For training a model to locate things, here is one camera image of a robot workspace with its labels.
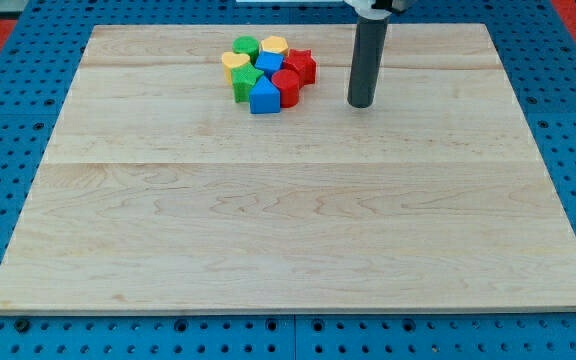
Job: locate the red star block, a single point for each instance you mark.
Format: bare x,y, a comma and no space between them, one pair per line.
302,62

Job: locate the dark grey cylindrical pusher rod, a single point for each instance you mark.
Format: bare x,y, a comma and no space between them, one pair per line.
366,60

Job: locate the green star block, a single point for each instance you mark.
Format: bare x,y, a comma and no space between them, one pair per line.
244,78

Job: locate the blue triangle block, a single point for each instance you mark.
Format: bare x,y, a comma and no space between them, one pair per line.
264,98

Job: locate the red cylinder block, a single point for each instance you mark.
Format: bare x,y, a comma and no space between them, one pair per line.
288,83

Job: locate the yellow hexagon block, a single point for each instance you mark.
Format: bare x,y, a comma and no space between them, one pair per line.
275,44

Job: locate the blue cube block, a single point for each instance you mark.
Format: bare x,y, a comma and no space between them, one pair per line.
269,63

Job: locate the yellow heart block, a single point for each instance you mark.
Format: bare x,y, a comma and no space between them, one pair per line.
230,61

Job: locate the green cylinder block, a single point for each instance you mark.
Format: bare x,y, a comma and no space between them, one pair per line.
247,45

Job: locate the light wooden board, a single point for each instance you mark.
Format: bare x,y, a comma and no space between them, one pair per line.
158,194

